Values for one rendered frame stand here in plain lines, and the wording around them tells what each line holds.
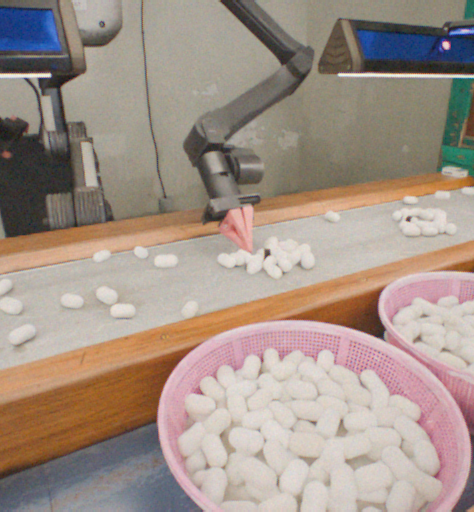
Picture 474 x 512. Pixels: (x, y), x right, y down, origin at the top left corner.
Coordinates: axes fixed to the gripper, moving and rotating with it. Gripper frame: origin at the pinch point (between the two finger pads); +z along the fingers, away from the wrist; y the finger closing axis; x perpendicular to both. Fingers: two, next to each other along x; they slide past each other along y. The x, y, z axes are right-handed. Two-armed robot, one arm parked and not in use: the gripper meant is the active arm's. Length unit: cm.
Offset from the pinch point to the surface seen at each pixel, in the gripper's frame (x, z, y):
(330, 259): -3.6, 6.8, 12.3
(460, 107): 1, -31, 87
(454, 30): -33.1, -15.1, 31.2
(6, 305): -0.7, 0.9, -38.2
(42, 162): 144, -140, -16
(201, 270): 0.9, 1.6, -9.4
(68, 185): 154, -130, -4
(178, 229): 9.8, -11.4, -7.1
